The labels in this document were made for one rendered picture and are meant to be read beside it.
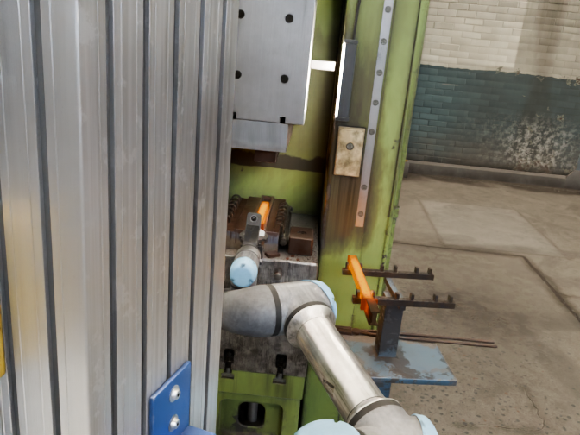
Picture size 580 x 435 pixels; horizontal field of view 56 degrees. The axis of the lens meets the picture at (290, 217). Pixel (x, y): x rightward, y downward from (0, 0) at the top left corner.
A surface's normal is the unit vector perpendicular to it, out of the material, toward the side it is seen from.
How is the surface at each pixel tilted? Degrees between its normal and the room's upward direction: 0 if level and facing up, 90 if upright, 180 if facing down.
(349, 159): 90
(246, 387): 90
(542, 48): 91
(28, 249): 90
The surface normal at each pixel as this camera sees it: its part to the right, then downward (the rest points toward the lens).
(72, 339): -0.33, 0.26
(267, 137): -0.05, 0.30
